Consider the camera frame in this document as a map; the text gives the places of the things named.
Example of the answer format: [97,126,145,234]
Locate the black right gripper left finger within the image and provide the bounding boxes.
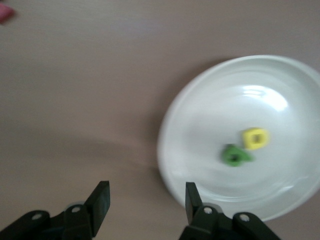
[0,181,112,240]

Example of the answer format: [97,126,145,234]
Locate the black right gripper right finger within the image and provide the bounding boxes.
[179,181,278,240]

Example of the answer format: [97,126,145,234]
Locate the green foam letter q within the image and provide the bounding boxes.
[221,143,256,168]

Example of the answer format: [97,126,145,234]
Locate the yellow foam letter a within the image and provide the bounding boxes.
[241,127,271,152]

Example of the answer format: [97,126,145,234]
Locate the beige plate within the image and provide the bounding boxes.
[156,54,320,223]

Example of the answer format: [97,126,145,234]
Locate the brown table cover sheet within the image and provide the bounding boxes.
[0,0,320,240]

